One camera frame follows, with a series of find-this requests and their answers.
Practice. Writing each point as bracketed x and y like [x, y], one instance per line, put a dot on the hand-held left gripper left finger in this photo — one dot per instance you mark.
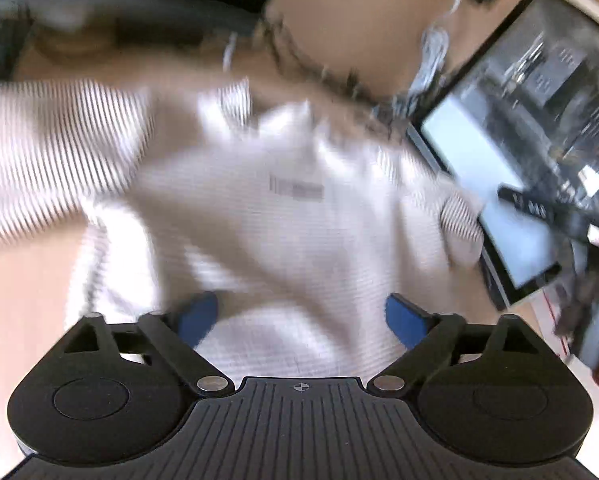
[199, 317]

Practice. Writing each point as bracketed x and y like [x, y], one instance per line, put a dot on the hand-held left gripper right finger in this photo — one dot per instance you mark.
[404, 317]

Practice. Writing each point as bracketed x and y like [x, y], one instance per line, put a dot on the grey desk partition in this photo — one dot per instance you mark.
[129, 5]

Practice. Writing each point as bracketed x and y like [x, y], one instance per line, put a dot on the striped white shirt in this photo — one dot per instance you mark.
[289, 240]

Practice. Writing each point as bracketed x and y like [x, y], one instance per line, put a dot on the computer monitor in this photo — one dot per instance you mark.
[504, 160]

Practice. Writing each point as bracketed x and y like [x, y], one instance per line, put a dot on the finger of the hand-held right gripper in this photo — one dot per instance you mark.
[539, 207]

